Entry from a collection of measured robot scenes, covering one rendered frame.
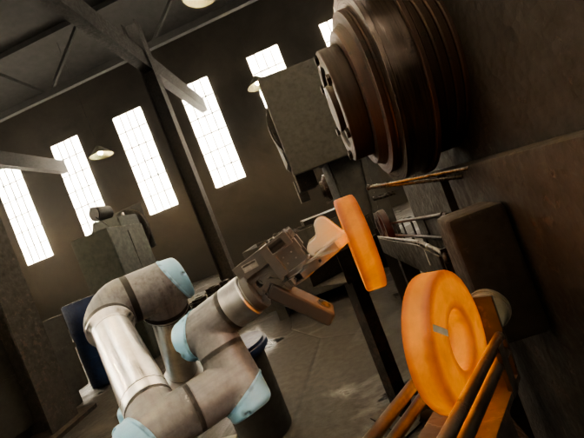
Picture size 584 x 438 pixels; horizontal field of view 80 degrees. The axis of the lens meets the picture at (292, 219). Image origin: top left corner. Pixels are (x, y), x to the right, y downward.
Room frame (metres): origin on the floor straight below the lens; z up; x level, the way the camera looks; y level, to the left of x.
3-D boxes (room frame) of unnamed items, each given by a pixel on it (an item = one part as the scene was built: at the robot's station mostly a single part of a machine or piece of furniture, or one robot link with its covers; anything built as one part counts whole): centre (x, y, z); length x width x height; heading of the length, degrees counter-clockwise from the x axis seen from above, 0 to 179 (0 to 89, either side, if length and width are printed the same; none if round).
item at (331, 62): (0.87, -0.22, 1.11); 0.28 x 0.06 x 0.28; 173
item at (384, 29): (0.86, -0.32, 1.11); 0.47 x 0.06 x 0.47; 173
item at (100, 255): (4.07, 2.05, 0.75); 0.70 x 0.48 x 1.50; 173
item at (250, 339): (1.62, 0.47, 0.22); 0.32 x 0.32 x 0.43
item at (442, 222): (0.62, -0.30, 0.68); 0.11 x 0.08 x 0.24; 83
